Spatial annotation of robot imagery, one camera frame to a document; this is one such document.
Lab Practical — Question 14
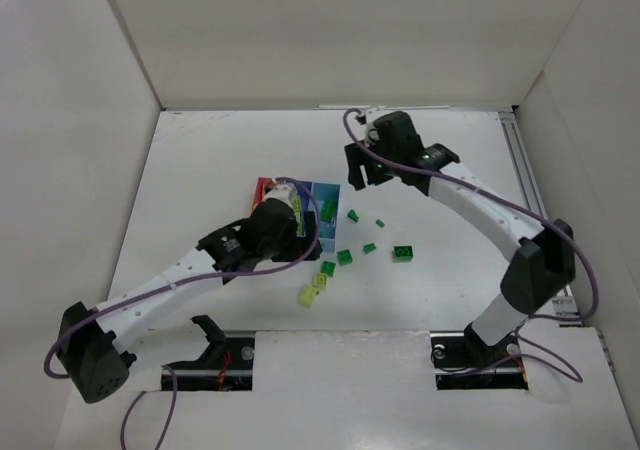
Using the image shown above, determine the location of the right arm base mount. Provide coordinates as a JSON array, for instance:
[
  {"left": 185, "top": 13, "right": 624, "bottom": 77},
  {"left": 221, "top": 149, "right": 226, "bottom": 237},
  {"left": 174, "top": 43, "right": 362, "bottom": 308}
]
[{"left": 430, "top": 332, "right": 529, "bottom": 391}]

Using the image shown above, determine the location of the aluminium rail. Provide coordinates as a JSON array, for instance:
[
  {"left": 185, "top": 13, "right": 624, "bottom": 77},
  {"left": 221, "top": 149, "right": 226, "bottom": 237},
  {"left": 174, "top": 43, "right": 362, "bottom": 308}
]
[{"left": 498, "top": 111, "right": 584, "bottom": 327}]

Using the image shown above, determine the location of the pale green lego block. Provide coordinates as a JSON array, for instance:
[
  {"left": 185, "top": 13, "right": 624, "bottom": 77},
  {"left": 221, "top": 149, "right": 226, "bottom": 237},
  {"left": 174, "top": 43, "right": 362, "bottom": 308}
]
[{"left": 293, "top": 197, "right": 302, "bottom": 216}]

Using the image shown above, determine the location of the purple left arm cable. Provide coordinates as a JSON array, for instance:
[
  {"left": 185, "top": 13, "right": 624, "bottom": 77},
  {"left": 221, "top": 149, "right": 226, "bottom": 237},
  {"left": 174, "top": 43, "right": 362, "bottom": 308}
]
[{"left": 44, "top": 175, "right": 321, "bottom": 450}]

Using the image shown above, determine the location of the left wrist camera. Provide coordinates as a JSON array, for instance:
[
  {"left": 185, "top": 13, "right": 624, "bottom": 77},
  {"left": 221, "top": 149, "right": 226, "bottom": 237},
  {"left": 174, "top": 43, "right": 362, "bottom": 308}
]
[{"left": 262, "top": 182, "right": 297, "bottom": 205}]

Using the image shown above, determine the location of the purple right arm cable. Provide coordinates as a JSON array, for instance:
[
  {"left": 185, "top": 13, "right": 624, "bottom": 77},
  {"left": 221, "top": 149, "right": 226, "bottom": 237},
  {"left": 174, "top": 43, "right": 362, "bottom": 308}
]
[{"left": 342, "top": 108, "right": 601, "bottom": 384}]

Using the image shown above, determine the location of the lime green lego brick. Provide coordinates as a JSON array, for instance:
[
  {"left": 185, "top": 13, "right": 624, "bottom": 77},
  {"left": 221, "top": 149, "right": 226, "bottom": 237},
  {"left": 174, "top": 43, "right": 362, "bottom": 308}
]
[{"left": 312, "top": 272, "right": 330, "bottom": 290}]

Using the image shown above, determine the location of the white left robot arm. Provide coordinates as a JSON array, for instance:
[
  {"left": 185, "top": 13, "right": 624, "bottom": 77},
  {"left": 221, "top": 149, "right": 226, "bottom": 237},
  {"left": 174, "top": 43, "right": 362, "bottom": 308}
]
[{"left": 47, "top": 198, "right": 321, "bottom": 404}]

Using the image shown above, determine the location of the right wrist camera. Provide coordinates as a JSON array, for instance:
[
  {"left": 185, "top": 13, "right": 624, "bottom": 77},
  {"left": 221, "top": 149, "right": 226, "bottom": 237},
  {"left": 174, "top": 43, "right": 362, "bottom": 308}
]
[{"left": 355, "top": 107, "right": 386, "bottom": 146}]

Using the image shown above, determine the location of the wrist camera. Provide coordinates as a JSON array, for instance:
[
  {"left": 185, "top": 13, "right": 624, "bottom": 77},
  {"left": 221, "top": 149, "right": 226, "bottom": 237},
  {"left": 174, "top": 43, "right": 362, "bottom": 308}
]
[
  {"left": 355, "top": 107, "right": 386, "bottom": 146},
  {"left": 262, "top": 182, "right": 297, "bottom": 205}
]

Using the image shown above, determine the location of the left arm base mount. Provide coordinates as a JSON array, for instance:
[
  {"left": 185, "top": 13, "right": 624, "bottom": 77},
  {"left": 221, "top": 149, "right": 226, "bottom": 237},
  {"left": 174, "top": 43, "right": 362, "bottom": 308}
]
[{"left": 168, "top": 315, "right": 256, "bottom": 392}]

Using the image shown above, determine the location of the pink plastic bin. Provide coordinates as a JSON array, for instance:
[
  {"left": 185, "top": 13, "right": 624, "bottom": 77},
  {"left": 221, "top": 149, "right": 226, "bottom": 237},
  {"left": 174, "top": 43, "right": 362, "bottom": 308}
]
[{"left": 251, "top": 177, "right": 275, "bottom": 211}]

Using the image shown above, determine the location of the pale green lego piece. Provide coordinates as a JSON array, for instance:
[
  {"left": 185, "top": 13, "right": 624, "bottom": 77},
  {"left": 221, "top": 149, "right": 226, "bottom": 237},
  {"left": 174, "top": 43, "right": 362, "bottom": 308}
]
[{"left": 297, "top": 285, "right": 321, "bottom": 309}]

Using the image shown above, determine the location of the green lego plate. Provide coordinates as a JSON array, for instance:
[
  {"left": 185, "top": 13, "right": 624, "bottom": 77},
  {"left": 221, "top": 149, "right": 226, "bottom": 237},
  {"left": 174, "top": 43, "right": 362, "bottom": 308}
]
[{"left": 320, "top": 200, "right": 337, "bottom": 224}]

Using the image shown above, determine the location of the small green lego brick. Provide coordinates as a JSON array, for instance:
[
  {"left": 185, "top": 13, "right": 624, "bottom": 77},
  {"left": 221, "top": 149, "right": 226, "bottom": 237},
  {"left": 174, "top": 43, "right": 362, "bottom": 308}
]
[{"left": 320, "top": 261, "right": 337, "bottom": 277}]

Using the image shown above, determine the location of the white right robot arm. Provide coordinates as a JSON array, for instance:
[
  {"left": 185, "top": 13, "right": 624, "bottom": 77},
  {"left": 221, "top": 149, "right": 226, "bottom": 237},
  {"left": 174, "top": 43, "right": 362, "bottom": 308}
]
[{"left": 345, "top": 109, "right": 576, "bottom": 358}]

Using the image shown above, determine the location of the green two-by-two lego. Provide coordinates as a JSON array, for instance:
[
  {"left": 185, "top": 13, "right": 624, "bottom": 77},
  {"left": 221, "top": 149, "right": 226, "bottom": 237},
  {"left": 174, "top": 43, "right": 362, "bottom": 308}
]
[{"left": 336, "top": 249, "right": 353, "bottom": 266}]

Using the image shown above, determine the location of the light blue plastic bin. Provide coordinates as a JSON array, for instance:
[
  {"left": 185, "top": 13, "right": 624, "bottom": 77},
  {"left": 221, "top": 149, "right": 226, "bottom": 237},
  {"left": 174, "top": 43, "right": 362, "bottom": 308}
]
[{"left": 311, "top": 182, "right": 340, "bottom": 253}]

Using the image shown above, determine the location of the green wedge lego piece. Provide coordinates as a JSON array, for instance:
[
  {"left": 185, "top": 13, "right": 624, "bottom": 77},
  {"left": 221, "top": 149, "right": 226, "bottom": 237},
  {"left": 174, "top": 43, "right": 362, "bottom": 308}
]
[{"left": 347, "top": 210, "right": 359, "bottom": 222}]

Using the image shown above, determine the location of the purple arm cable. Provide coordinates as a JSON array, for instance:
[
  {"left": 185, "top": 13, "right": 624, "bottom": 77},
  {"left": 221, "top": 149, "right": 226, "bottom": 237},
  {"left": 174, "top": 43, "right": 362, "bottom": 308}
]
[
  {"left": 342, "top": 108, "right": 601, "bottom": 384},
  {"left": 44, "top": 175, "right": 321, "bottom": 450}
]

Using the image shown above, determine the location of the small green arch lego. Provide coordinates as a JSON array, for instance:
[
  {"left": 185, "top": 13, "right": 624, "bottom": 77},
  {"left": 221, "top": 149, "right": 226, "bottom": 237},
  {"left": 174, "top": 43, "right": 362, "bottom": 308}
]
[{"left": 362, "top": 243, "right": 376, "bottom": 254}]

